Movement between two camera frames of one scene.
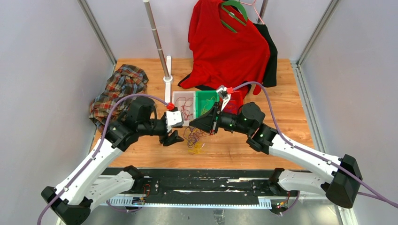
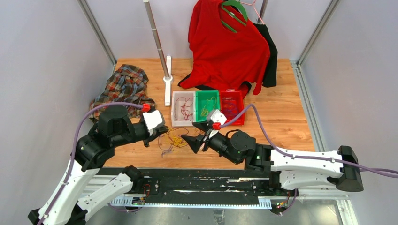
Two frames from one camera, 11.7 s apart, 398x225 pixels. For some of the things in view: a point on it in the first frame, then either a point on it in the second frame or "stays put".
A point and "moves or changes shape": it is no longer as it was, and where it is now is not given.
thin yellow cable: [204, 109] stays put
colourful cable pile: [194, 137] moves or changes shape
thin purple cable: [192, 135] moves or changes shape
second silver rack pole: [265, 3] stays put
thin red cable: [188, 102] stays put
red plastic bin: [232, 107] stays put
